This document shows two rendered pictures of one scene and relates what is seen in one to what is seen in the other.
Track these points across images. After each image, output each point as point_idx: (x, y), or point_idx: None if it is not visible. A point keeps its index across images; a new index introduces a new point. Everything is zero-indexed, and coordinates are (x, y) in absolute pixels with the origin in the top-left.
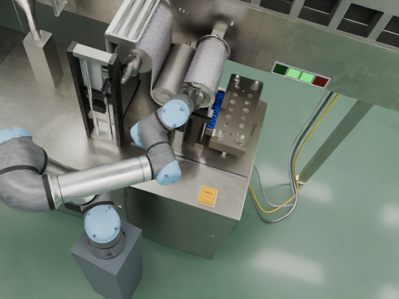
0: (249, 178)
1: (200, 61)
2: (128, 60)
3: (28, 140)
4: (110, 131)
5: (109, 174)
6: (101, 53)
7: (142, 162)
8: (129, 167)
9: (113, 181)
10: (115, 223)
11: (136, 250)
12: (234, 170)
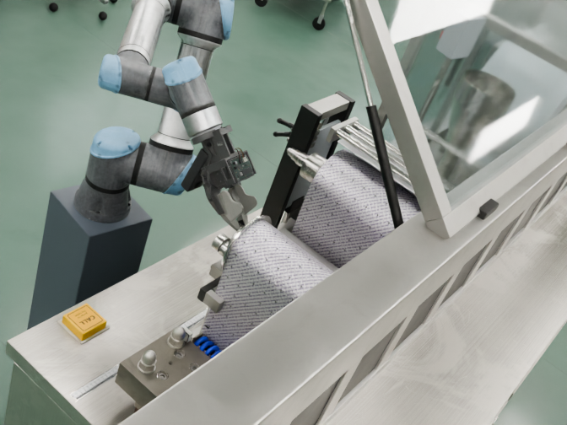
0: (69, 403)
1: (303, 251)
2: (321, 156)
3: (215, 11)
4: None
5: (138, 24)
6: (326, 108)
7: (137, 45)
8: (137, 36)
9: (129, 27)
10: (105, 143)
11: (71, 266)
12: (102, 390)
